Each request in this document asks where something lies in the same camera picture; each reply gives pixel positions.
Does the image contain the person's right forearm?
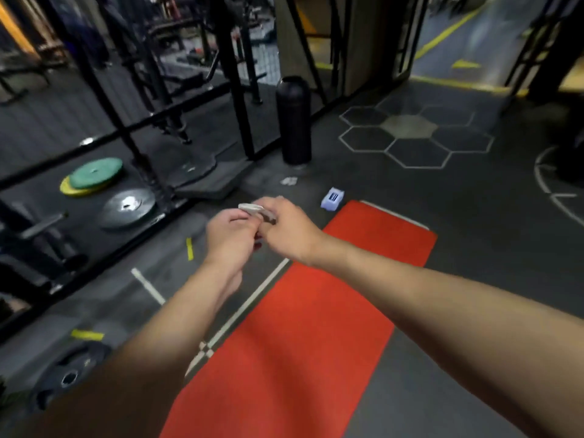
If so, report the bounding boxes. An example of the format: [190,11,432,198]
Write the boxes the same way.
[308,234,584,438]

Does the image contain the black weight plate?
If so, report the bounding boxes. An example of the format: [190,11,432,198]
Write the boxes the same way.
[29,341,113,414]

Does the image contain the black gym machine frame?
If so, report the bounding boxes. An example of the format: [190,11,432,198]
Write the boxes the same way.
[0,0,432,345]

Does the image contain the yellow weight plate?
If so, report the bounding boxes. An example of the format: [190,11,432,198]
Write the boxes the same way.
[59,176,108,198]

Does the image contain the red mat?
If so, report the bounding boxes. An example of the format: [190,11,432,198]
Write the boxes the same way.
[159,200,439,438]

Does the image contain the green weight plate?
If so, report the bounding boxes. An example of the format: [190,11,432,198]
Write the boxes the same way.
[68,157,124,190]

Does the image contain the white fluffy padding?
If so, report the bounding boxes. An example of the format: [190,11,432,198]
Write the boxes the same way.
[359,200,431,231]

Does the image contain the person's right hand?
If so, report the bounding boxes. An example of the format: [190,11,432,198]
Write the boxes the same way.
[252,195,330,269]

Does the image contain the person's left hand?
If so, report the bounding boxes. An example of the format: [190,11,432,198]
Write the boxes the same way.
[203,208,263,302]

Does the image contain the pale blue wipes pack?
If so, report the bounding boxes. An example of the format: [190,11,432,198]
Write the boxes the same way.
[320,187,346,212]

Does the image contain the person's left forearm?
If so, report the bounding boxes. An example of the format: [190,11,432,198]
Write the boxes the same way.
[9,259,243,438]

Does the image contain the silver weight plate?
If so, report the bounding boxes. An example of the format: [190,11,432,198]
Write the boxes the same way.
[99,187,157,231]

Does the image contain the black round base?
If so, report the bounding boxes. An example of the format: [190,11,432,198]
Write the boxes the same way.
[275,75,313,166]

